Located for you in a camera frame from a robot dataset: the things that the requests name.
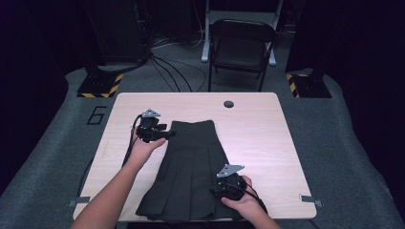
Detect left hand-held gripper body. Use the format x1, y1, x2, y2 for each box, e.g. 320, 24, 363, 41
136, 108, 169, 143

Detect person's right hand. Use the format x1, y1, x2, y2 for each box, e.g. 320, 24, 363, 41
221, 175, 266, 221

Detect black equipment cabinet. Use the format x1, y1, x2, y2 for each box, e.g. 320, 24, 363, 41
80, 0, 151, 66

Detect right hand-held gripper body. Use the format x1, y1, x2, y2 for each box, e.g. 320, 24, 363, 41
213, 163, 248, 201

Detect bundle of black floor cables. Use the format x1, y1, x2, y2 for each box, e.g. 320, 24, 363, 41
148, 31, 208, 94

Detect person's left hand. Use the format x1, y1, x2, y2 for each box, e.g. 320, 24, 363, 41
128, 125, 168, 167

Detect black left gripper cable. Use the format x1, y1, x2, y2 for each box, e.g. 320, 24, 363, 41
77, 114, 145, 199

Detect grey table edge bracket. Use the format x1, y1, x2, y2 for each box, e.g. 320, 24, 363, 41
67, 196, 92, 208
299, 194, 324, 208

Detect black stand base striped tape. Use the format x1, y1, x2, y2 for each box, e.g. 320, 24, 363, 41
285, 70, 332, 99
76, 61, 125, 99

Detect black folding chair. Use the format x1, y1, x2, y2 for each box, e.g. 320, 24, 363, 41
207, 18, 279, 93

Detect black pleated skirt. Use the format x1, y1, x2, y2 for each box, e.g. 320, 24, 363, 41
135, 119, 269, 223

